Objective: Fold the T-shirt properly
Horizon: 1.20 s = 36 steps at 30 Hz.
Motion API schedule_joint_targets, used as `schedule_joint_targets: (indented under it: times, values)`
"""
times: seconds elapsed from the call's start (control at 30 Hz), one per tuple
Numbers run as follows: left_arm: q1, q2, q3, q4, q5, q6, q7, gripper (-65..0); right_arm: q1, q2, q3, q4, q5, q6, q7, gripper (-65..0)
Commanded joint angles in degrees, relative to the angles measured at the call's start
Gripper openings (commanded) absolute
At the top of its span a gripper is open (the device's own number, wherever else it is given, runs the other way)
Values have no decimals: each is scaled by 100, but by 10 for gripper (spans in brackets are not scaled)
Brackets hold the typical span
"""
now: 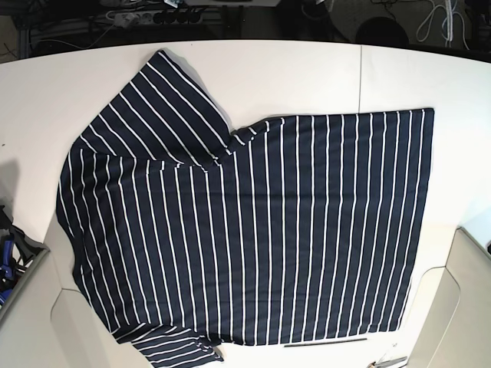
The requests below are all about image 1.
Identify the navy white striped T-shirt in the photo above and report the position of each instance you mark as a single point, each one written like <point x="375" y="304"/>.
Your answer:
<point x="187" y="234"/>

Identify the white power strip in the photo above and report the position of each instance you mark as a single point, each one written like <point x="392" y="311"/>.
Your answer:
<point x="150" y="18"/>

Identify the black round stool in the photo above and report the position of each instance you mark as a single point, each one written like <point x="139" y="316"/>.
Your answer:
<point x="381" y="31"/>

